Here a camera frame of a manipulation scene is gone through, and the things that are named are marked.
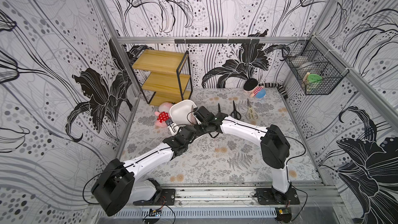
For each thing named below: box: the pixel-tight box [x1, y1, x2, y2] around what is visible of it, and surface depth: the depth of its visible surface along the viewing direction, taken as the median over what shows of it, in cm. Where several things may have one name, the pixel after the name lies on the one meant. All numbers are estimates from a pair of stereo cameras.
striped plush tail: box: [258, 82, 289, 100], surface depth 121 cm
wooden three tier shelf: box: [129, 48, 194, 107], surface depth 95 cm
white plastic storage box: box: [169, 99, 198, 128], surface depth 92 cm
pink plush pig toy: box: [154, 102, 174, 128], surface depth 100 cm
